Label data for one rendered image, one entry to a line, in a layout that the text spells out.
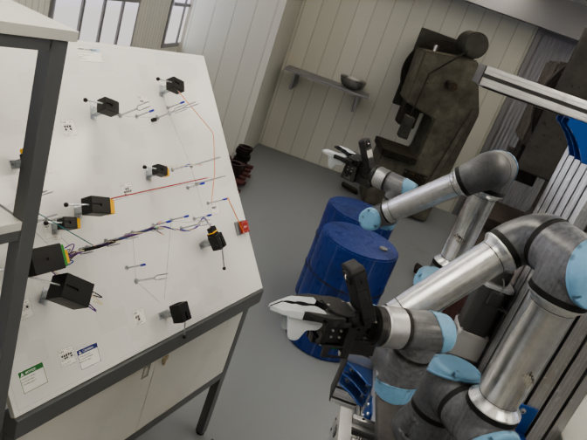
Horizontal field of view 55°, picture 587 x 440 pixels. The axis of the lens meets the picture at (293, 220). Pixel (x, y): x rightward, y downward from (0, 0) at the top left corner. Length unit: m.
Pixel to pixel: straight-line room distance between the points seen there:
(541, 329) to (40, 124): 1.03
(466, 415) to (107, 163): 1.30
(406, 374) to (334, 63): 6.88
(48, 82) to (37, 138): 0.11
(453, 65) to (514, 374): 5.77
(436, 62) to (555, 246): 5.69
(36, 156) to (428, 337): 0.81
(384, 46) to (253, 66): 1.99
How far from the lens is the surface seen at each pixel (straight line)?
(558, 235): 1.17
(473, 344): 1.63
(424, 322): 1.04
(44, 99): 1.15
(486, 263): 1.21
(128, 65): 2.13
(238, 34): 6.60
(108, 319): 1.82
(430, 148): 6.94
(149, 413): 2.31
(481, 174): 1.72
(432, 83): 6.78
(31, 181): 1.21
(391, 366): 1.09
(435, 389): 1.38
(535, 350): 1.21
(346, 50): 7.76
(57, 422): 1.86
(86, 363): 1.77
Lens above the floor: 2.03
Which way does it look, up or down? 21 degrees down
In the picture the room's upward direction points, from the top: 20 degrees clockwise
